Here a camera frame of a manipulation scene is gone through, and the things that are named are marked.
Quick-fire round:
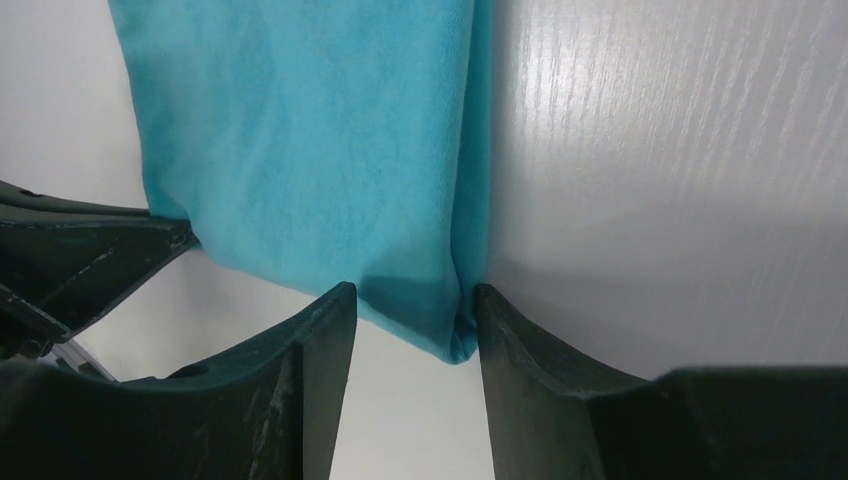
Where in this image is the teal t shirt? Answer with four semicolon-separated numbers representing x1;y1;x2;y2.
109;1;495;364

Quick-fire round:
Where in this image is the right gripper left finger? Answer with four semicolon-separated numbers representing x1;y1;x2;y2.
1;282;357;479

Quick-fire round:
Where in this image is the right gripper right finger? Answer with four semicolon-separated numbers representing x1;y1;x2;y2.
474;284;847;479

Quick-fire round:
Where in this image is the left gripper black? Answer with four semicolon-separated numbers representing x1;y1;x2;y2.
1;181;198;383

